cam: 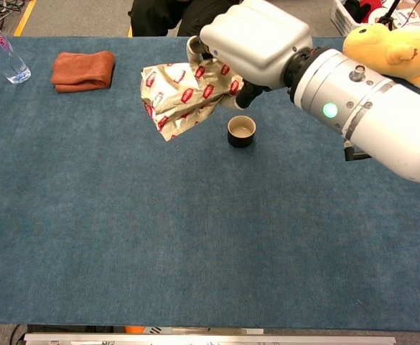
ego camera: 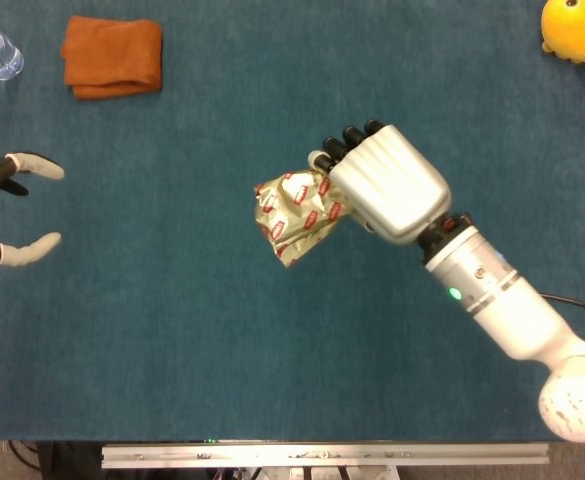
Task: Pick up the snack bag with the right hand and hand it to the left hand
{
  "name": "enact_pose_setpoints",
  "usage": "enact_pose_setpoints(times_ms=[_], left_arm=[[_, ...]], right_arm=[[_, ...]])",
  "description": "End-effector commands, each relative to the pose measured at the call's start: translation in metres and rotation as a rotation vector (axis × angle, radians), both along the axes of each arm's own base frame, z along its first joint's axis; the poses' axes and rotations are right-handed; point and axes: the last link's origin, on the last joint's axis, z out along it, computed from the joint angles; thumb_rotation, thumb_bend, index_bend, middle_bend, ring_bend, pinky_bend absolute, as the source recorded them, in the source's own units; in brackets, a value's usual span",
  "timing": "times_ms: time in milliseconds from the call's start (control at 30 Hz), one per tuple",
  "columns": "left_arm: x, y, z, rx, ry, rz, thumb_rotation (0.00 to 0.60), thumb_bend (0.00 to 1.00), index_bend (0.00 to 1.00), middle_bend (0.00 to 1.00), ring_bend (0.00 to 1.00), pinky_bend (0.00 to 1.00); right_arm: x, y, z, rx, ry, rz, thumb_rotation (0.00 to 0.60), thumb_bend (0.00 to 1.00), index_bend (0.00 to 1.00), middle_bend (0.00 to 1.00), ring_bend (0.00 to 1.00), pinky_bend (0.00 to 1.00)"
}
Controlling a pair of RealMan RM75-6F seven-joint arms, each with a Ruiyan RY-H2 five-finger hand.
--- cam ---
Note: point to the person in black clothes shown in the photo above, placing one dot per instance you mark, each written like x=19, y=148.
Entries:
x=159, y=16

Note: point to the black cup beige inside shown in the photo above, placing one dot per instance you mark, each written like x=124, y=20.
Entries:
x=241, y=131

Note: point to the clear plastic water bottle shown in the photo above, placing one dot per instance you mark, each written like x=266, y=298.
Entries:
x=6, y=54

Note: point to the aluminium profile rail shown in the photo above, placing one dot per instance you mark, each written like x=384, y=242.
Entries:
x=209, y=339

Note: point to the gold red-logo snack bag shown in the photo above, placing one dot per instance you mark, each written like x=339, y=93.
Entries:
x=173, y=97

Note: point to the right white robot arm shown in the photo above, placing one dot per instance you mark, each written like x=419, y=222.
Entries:
x=382, y=122

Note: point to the folded orange towel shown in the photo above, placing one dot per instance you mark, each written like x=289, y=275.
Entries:
x=84, y=70

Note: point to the yellow plush toy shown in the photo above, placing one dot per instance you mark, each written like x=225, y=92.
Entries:
x=385, y=46

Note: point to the blue felt table cloth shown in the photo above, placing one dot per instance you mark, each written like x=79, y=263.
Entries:
x=159, y=233

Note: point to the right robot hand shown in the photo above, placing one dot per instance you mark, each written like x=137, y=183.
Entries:
x=260, y=39

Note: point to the white plastic basket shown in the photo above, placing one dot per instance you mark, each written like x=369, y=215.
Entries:
x=340, y=18

